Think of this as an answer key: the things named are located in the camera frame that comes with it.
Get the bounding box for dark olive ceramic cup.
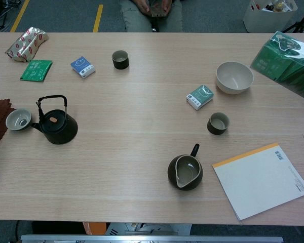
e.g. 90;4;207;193
207;112;231;136
111;50;130;70

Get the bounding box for black cast iron teapot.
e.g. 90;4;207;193
30;95;79;145

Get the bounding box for robot base chassis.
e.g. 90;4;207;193
106;222;192;236

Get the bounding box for green tissue pack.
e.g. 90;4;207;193
185;85;214;111

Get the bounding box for dark ceramic pouring pitcher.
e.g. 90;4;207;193
167;143;204;191

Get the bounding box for beige ceramic bowl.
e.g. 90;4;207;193
215;61;254;95

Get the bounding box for blue tissue pack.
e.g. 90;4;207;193
70;56;96;79

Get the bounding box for seated person grey trousers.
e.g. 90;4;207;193
118;0;183;33

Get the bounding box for brown handheld device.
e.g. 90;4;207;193
148;2;169;18

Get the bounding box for orange object under table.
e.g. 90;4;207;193
82;222;107;236

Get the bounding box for white notepad orange strip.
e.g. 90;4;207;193
212;143;304;221

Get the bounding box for green tea sachet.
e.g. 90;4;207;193
20;59;53;82

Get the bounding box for small pale shallow teacup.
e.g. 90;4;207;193
5;108;32;131

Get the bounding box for large green tea package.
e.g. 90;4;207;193
250;30;304;104

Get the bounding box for gold red foil bag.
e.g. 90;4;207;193
4;27;50;63

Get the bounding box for white storage bin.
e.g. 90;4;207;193
243;0;298;33

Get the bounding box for black tripod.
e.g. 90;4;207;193
281;0;304;33

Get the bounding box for aluminium rail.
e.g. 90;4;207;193
20;234;284;243

